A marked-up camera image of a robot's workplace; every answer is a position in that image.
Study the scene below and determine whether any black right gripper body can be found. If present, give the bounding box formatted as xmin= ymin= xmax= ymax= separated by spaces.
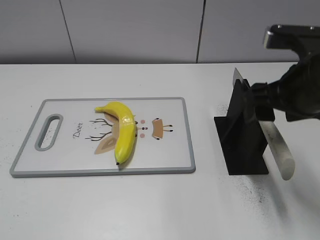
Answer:
xmin=267 ymin=54 xmax=320 ymax=122

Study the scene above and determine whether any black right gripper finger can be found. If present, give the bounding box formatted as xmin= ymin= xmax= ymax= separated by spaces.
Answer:
xmin=251 ymin=83 xmax=275 ymax=122

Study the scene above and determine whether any white handled kitchen knife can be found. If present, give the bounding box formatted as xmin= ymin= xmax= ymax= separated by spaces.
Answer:
xmin=232 ymin=68 xmax=296 ymax=181

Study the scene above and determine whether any yellow plastic banana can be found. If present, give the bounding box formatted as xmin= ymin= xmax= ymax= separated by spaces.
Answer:
xmin=94 ymin=101 xmax=136 ymax=165

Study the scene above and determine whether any black knife stand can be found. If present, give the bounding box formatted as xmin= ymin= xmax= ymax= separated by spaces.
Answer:
xmin=213 ymin=79 xmax=269 ymax=176

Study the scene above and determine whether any white deer print cutting board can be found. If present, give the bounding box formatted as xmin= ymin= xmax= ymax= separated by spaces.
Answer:
xmin=10 ymin=97 xmax=196 ymax=178

